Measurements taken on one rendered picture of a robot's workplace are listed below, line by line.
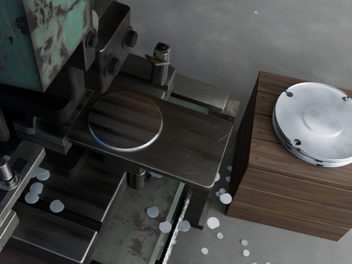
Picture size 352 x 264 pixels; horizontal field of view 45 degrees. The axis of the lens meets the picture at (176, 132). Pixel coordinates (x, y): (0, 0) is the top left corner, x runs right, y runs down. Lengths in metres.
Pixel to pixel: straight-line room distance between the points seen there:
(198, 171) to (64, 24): 0.36
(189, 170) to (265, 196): 0.72
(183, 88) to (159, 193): 0.27
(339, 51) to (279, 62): 0.33
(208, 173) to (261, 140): 0.62
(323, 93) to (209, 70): 0.65
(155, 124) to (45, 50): 0.37
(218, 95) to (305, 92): 0.50
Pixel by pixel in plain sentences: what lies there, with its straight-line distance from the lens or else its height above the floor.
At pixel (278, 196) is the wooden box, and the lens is 1.36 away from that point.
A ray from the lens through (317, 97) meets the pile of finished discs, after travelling 1.41.
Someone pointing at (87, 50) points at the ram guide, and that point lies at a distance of 0.49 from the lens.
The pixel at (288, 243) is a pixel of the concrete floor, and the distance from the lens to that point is 1.55.
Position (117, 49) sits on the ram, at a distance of 0.60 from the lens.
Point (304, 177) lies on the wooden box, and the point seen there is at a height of 0.34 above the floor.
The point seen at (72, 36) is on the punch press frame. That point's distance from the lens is 0.42.
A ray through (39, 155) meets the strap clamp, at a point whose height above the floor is 0.75.
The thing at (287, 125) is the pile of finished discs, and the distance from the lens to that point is 1.30.
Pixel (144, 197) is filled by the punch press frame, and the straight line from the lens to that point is 0.80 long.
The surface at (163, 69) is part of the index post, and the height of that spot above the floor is 0.75.
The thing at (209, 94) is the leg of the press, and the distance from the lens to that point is 0.96.
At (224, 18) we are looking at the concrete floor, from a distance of 2.20.
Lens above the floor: 1.36
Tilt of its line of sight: 54 degrees down
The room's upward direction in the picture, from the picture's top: 10 degrees clockwise
